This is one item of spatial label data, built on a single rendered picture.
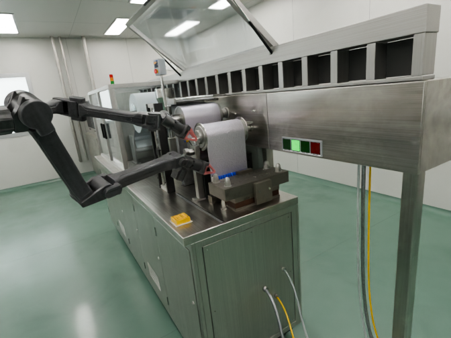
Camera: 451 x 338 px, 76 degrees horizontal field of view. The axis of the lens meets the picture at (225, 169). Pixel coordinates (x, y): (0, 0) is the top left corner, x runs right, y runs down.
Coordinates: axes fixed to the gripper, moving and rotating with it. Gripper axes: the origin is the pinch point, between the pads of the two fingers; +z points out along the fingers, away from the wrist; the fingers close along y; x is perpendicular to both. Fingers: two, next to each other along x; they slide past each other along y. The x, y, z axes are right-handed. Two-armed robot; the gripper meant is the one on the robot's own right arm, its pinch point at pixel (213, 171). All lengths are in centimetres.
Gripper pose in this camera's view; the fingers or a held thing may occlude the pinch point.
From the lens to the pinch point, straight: 151.0
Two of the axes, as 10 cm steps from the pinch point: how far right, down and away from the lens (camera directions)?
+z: 7.8, 3.0, 5.5
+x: 3.4, -9.4, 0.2
